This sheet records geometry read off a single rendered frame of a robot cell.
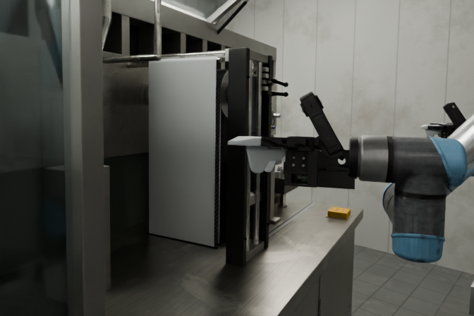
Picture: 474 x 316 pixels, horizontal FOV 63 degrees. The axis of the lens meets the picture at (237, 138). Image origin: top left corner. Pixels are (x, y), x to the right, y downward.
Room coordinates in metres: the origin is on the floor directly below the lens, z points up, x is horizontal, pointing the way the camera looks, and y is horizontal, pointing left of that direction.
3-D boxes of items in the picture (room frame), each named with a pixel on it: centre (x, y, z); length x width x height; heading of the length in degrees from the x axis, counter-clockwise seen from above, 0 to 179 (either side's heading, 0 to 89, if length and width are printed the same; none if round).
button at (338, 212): (1.40, -0.38, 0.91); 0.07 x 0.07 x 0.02; 62
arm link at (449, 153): (0.60, -0.29, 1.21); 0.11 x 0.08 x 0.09; 75
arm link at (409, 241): (0.62, -0.30, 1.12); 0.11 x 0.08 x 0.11; 165
